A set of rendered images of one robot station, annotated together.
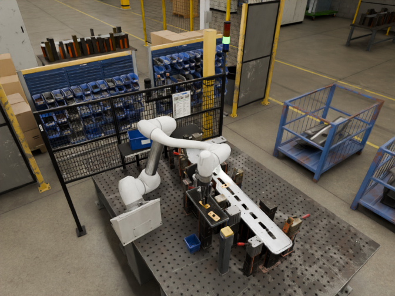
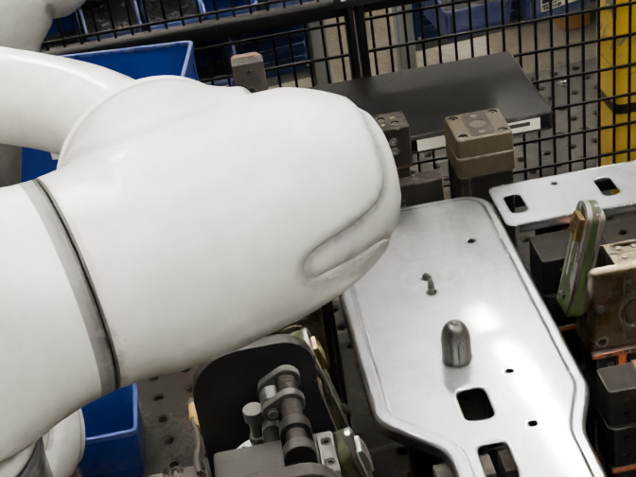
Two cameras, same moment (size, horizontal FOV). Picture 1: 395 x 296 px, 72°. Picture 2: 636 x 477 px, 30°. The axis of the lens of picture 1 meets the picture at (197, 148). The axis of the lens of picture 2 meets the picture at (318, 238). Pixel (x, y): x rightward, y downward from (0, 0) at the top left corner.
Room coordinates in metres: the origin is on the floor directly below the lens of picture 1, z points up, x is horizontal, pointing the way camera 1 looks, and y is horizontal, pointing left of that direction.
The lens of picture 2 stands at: (1.06, -0.40, 1.81)
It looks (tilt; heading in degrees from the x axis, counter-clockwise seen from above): 32 degrees down; 26
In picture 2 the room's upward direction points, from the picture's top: 9 degrees counter-clockwise
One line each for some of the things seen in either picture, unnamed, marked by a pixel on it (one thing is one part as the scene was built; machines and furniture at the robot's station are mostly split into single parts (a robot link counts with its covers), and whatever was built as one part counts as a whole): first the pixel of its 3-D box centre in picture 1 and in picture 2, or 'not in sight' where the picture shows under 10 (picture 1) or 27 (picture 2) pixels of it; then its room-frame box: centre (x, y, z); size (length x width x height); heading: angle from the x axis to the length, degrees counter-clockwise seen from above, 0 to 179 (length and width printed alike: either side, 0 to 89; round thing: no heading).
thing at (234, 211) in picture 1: (230, 228); not in sight; (1.34, -0.26, 0.90); 0.13 x 0.10 x 0.41; 120
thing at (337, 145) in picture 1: (325, 129); not in sight; (3.50, -1.92, 0.47); 1.20 x 0.80 x 0.95; 125
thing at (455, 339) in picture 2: not in sight; (455, 344); (2.01, -0.07, 1.02); 0.03 x 0.03 x 0.07
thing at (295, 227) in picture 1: (288, 235); not in sight; (1.29, -0.70, 0.88); 0.15 x 0.11 x 0.36; 120
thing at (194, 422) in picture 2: not in sight; (196, 435); (1.74, 0.09, 1.09); 0.10 x 0.01 x 0.01; 30
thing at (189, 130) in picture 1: (161, 139); (231, 143); (2.39, 0.38, 1.02); 0.90 x 0.22 x 0.03; 120
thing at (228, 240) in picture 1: (224, 252); not in sight; (1.12, -0.19, 0.92); 0.08 x 0.08 x 0.44; 30
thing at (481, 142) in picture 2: (196, 148); (485, 235); (2.42, 0.01, 0.88); 0.08 x 0.08 x 0.36; 30
